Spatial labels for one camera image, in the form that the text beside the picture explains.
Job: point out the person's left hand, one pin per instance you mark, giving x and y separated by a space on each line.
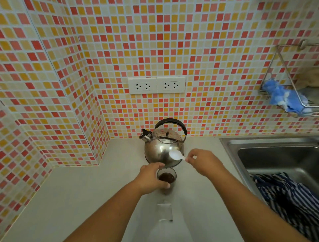
147 179

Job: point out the person's right hand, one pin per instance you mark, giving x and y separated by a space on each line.
206 163

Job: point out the person's left thumb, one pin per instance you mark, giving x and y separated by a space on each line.
163 185

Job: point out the person's right fingers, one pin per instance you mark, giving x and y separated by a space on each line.
192 155

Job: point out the clear drinking glass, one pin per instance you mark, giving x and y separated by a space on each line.
172 188

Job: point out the white plastic spoon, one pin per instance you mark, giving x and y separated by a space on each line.
175 155

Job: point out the person's left forearm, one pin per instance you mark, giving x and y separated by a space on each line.
109 214

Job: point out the person's right forearm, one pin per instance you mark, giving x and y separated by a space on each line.
249 207

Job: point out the dark coffee powder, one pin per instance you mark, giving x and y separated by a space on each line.
167 177

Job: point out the stainless steel whistling kettle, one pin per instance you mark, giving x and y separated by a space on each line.
159 147

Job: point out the stainless steel sink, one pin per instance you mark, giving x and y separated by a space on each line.
279 154

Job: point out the blue cleaning cloth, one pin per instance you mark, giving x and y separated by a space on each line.
281 96

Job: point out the blue white striped cloth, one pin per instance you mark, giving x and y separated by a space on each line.
291 199

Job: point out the beige sponge cloth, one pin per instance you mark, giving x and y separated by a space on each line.
309 78

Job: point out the white double wall socket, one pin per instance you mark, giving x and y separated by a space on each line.
171 85
142 86

